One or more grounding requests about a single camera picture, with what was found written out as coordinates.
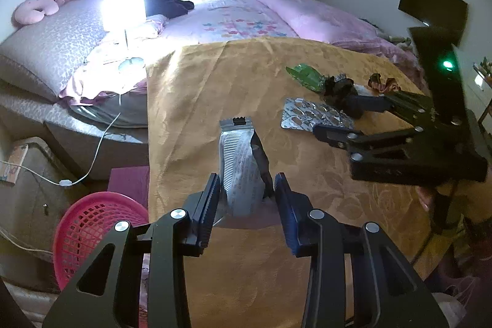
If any white lamp cable with switch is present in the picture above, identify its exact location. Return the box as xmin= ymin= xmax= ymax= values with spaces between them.
xmin=0 ymin=92 xmax=124 ymax=188

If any silver blister pack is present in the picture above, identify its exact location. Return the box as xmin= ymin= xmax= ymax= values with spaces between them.
xmin=280 ymin=97 xmax=355 ymax=131

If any dark wrapper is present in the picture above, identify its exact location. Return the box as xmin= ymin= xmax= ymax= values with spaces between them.
xmin=324 ymin=75 xmax=367 ymax=118

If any pink pillowcase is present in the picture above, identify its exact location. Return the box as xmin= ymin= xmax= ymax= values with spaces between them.
xmin=59 ymin=15 xmax=168 ymax=109

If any grey patterned headboard cushion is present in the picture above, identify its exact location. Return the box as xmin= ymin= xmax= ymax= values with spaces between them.
xmin=0 ymin=0 xmax=112 ymax=103

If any grey mattress cover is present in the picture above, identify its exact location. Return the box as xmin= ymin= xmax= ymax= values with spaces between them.
xmin=69 ymin=88 xmax=149 ymax=129

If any pink blanket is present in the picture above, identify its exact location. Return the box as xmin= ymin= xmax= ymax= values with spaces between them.
xmin=252 ymin=0 xmax=425 ymax=85

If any orange cover book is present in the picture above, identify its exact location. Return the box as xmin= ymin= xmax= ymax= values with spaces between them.
xmin=0 ymin=144 xmax=30 ymax=186

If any golden patterned tablecloth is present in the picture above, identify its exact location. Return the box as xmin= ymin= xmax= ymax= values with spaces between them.
xmin=146 ymin=37 xmax=492 ymax=328

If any dark purple cloth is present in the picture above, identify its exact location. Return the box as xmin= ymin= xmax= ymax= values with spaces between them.
xmin=142 ymin=0 xmax=195 ymax=19

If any pink neck pillow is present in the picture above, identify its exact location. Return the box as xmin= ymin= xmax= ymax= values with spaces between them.
xmin=13 ymin=0 xmax=60 ymax=25

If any grey patterned bed base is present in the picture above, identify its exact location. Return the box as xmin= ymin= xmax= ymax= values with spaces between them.
xmin=0 ymin=78 xmax=150 ymax=180

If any white charger cable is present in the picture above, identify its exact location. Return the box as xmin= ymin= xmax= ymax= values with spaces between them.
xmin=0 ymin=226 xmax=55 ymax=259

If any brown crumpled wrapper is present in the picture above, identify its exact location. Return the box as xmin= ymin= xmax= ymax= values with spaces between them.
xmin=368 ymin=73 xmax=401 ymax=95

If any floral bed sheet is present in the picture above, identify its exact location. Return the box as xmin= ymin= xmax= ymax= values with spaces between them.
xmin=154 ymin=0 xmax=301 ymax=44

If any grey patterned nightstand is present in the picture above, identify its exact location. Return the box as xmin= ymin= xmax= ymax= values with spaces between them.
xmin=0 ymin=138 xmax=79 ymax=248

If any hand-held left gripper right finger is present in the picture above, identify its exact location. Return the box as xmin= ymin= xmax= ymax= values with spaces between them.
xmin=273 ymin=172 xmax=448 ymax=328

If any green wrapper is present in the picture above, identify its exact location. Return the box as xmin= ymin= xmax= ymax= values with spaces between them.
xmin=285 ymin=64 xmax=328 ymax=93

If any black wall television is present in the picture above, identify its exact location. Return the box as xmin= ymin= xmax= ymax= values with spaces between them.
xmin=399 ymin=0 xmax=469 ymax=47

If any purple stool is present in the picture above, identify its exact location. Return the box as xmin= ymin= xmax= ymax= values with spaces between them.
xmin=109 ymin=167 xmax=150 ymax=211

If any pink plastic basket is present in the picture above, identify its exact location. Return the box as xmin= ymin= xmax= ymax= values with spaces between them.
xmin=53 ymin=192 xmax=151 ymax=298

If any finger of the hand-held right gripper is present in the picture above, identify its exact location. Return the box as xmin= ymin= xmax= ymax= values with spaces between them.
xmin=312 ymin=120 xmax=467 ymax=164
xmin=346 ymin=90 xmax=441 ymax=128

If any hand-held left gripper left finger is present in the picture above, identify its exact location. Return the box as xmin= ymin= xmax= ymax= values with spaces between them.
xmin=42 ymin=172 xmax=222 ymax=328

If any silver foil wrapper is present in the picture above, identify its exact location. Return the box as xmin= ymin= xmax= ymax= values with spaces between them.
xmin=218 ymin=117 xmax=276 ymax=218

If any lit white table lamp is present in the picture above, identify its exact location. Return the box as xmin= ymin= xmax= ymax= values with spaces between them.
xmin=101 ymin=0 xmax=147 ymax=72

